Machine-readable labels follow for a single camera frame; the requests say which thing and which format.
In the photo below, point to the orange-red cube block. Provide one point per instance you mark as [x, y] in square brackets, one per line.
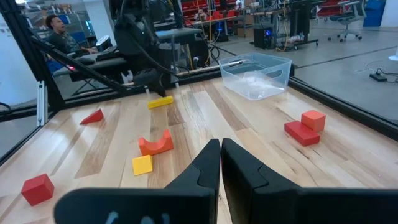
[314, 120]

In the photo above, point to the black power strip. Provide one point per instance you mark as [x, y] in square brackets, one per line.
[377, 76]

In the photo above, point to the orange arch block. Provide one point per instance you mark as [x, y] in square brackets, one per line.
[155, 148]

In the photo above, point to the red cube block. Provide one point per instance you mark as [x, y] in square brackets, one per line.
[37, 189]

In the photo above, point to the black computer tower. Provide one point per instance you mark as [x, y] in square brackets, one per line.
[262, 37]

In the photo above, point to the yellow long block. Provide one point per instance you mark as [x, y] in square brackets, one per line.
[160, 102]

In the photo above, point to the clear plastic bin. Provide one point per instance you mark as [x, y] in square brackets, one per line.
[255, 84]

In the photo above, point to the grey office chair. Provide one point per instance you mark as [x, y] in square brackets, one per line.
[348, 18]

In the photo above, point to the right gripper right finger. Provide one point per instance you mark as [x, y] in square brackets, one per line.
[280, 205]

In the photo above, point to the black table edge rail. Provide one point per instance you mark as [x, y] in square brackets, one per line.
[342, 107]

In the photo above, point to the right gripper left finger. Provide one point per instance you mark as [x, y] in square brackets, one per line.
[174, 202]

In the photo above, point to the white frame bracket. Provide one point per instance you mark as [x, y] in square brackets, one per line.
[42, 102]

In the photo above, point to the black frame post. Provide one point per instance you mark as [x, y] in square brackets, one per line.
[28, 53]

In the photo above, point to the yellow wedge block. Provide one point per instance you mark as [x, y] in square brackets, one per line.
[142, 165]

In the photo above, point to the red rectangular block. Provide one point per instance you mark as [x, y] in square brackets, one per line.
[300, 132]

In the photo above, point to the red triangular block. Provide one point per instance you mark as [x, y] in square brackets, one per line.
[94, 118]

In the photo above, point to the black diagonal frame brace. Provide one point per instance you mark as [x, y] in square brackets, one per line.
[87, 71]

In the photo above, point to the person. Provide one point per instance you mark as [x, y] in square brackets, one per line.
[60, 40]
[200, 15]

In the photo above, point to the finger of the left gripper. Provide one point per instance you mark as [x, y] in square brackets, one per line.
[161, 91]

